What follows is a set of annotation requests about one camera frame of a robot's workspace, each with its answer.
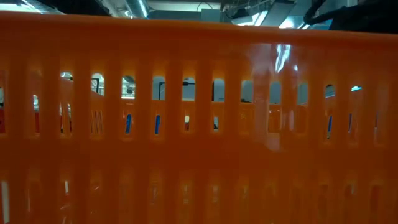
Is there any orange slotted plastic basket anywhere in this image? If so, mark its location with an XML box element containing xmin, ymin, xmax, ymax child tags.
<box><xmin>0</xmin><ymin>11</ymin><xmax>398</xmax><ymax>224</ymax></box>

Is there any bright ceiling light panel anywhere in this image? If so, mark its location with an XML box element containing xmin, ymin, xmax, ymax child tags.
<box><xmin>231</xmin><ymin>10</ymin><xmax>270</xmax><ymax>26</ymax></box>
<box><xmin>278</xmin><ymin>15</ymin><xmax>312</xmax><ymax>30</ymax></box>

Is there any grey metal ceiling duct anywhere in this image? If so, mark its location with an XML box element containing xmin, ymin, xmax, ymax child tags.
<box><xmin>267</xmin><ymin>1</ymin><xmax>304</xmax><ymax>24</ymax></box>

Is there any silver round ventilation duct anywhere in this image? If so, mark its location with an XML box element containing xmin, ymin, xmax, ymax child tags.
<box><xmin>124</xmin><ymin>0</ymin><xmax>150</xmax><ymax>19</ymax></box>

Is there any red plastic basket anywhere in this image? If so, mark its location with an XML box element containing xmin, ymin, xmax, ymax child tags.
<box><xmin>0</xmin><ymin>107</ymin><xmax>73</xmax><ymax>134</ymax></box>

